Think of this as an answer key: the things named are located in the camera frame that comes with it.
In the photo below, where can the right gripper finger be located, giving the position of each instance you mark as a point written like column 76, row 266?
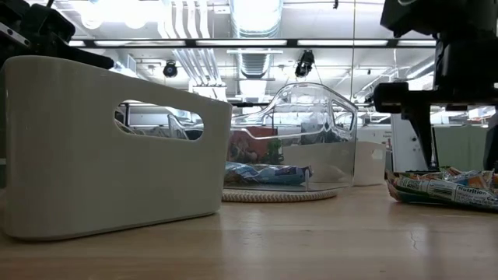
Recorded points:
column 424, row 132
column 492, row 151

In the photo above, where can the black ceiling spotlight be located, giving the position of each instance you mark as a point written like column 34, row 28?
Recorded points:
column 304, row 64
column 369, row 98
column 170, row 69

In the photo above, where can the small green plant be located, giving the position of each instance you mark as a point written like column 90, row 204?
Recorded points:
column 274, row 149

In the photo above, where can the white floor appliance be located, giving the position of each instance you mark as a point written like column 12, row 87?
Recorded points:
column 398, row 148

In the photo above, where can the thin grey vertical pole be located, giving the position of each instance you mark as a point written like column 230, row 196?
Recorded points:
column 353, row 58

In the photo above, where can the red wall panel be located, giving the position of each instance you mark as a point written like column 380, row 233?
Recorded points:
column 249, row 148

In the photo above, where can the grey plastic bin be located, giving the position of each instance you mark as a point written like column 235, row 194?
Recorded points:
column 78, row 175

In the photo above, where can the green wrapper granola bar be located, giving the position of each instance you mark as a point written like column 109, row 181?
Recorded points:
column 449, row 171
column 439, row 190

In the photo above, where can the round woven mat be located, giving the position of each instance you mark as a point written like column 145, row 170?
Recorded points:
column 272, row 196

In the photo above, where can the clear plastic bin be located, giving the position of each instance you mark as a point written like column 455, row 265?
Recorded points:
column 311, row 116

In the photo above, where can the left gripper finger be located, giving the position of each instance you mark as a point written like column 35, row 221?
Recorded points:
column 81, row 56

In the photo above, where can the green office partition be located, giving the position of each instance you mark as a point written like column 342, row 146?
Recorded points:
column 459, row 148

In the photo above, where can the black overhead beam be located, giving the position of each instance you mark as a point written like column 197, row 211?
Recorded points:
column 241, row 43

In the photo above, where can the silver ventilation duct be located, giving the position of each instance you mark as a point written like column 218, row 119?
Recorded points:
column 254, row 23

